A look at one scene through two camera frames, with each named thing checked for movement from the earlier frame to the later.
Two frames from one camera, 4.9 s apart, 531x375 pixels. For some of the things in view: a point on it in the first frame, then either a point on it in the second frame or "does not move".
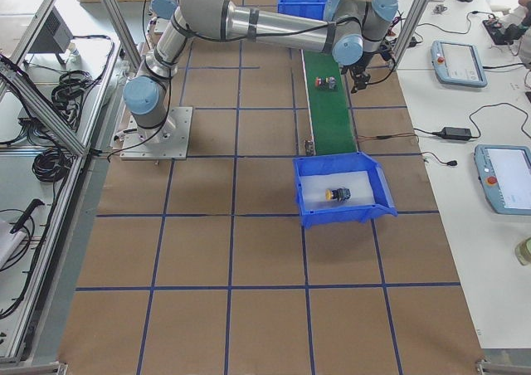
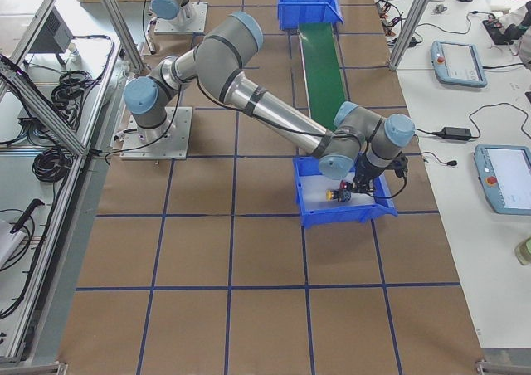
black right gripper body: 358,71 to 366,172
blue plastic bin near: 353,213 does not move
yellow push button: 338,194 does not move
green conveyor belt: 330,118 does not move
